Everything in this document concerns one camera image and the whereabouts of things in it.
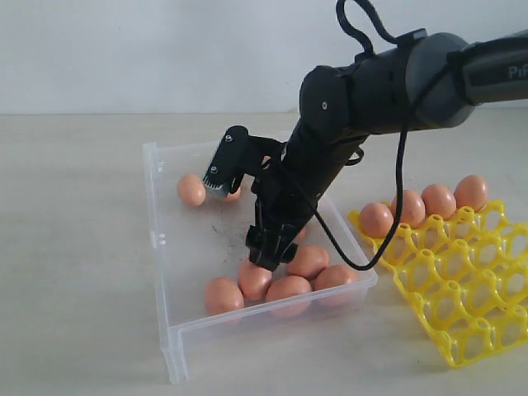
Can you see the clear plastic box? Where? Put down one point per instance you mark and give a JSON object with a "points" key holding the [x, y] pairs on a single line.
{"points": [[191, 246]]}

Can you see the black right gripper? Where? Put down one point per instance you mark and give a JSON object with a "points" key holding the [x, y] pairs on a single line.
{"points": [[285, 202]]}

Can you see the yellow plastic egg tray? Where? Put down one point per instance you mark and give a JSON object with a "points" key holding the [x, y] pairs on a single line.
{"points": [[465, 279]]}

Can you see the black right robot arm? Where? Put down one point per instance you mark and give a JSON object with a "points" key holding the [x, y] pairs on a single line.
{"points": [[426, 82]]}

